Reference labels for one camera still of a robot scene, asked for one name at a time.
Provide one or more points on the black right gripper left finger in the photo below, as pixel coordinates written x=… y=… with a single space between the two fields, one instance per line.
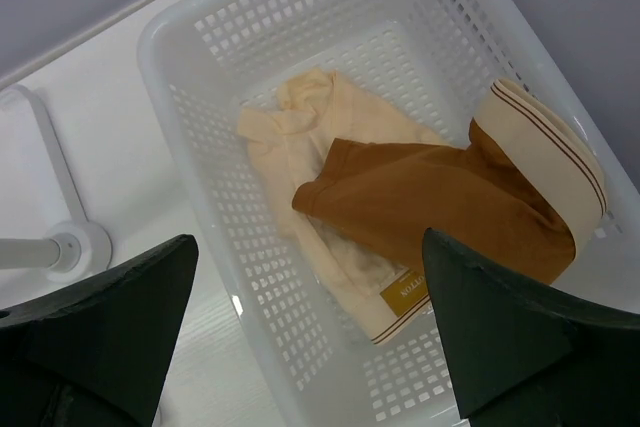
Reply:
x=97 y=353

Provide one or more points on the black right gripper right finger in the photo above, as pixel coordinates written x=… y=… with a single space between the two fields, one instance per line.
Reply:
x=521 y=353

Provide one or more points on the brown underwear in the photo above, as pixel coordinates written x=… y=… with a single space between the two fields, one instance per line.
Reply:
x=526 y=193

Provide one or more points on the cream underwear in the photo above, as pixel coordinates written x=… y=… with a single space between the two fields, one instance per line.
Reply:
x=288 y=147

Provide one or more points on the white clothes rack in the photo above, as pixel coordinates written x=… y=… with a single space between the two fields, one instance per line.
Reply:
x=44 y=227

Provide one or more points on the white plastic laundry basket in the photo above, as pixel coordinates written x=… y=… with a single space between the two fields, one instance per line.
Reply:
x=204 y=61

